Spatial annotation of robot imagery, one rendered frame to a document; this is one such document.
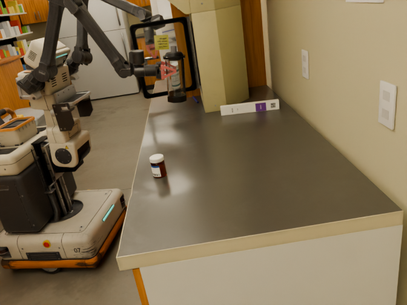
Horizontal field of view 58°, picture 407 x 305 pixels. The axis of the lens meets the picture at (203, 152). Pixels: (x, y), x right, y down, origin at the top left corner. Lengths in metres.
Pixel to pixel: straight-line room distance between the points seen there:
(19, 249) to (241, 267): 1.85
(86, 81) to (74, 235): 4.86
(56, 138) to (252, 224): 1.58
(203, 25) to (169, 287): 1.19
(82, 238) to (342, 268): 1.65
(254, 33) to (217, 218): 1.41
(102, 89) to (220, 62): 5.26
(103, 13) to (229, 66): 5.05
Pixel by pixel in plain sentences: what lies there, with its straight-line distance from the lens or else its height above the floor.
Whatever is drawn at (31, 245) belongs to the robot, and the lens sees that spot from 2.53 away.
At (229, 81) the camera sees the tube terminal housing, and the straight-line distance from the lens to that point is 1.85.
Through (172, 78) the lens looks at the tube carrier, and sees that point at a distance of 1.83.
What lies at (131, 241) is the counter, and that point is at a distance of 0.96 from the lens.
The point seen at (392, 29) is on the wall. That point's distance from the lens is 1.01.
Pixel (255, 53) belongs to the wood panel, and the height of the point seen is 1.13.
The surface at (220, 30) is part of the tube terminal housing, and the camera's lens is 1.79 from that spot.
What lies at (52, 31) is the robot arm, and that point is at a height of 1.42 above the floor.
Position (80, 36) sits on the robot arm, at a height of 1.36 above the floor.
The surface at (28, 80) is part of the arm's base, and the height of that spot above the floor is 1.21.
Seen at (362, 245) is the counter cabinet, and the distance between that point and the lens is 1.02.
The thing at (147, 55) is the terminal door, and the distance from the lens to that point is 2.06.
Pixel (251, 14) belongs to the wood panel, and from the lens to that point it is 2.17.
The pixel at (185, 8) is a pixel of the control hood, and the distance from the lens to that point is 1.76.
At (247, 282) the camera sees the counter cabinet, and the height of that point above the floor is 0.80.
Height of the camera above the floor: 1.48
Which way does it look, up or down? 23 degrees down
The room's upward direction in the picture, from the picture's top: 9 degrees counter-clockwise
